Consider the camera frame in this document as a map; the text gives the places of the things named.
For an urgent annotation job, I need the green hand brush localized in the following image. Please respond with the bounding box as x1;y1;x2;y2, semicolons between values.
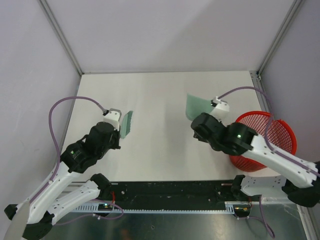
120;110;133;139

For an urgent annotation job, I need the green dustpan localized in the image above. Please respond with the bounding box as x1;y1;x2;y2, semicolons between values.
185;93;213;121

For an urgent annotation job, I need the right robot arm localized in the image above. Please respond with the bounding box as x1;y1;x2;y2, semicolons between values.
190;112;320;208

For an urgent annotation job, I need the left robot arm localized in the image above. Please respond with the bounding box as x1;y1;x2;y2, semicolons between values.
4;120;120;240

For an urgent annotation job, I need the red mesh basket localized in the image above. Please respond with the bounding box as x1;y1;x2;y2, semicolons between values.
229;111;297;173

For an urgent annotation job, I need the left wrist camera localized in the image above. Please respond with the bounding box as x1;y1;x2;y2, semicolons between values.
103;108;122;132

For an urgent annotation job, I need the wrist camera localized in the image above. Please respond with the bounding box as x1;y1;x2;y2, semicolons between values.
209;96;230;122
103;108;122;132

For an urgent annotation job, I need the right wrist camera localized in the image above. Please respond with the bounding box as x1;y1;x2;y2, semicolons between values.
209;96;230;122

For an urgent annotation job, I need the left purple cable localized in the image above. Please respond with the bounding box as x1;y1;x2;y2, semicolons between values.
27;96;111;203

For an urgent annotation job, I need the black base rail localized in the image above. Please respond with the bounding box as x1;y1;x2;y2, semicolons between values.
97;180;259;210

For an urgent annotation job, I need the white cable duct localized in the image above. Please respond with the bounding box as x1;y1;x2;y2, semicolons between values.
71;202;252;217

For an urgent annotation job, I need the left aluminium frame post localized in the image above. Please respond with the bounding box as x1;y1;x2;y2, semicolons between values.
37;0;84;77

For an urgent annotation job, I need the aluminium frame post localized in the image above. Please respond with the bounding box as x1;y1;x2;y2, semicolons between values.
256;0;306;76
37;0;84;77

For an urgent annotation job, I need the right aluminium frame post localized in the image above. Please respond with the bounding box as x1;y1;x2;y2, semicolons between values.
256;0;306;76

